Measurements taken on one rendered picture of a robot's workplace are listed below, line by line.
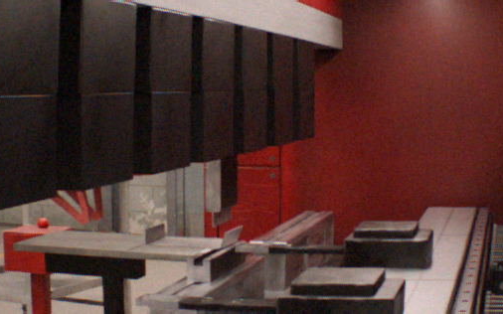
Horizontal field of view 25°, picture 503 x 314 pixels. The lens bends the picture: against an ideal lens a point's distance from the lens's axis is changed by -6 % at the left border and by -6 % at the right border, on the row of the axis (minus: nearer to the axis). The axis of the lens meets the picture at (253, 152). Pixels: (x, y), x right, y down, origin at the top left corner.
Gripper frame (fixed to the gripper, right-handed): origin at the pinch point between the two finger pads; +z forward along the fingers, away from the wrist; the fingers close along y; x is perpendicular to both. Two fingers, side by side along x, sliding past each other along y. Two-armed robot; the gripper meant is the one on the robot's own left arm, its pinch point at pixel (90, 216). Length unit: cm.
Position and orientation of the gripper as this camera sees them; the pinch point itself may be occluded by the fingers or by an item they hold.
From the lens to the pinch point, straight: 167.8
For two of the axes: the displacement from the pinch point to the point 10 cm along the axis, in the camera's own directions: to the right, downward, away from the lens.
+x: -8.5, 4.8, 2.3
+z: 4.8, 8.8, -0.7
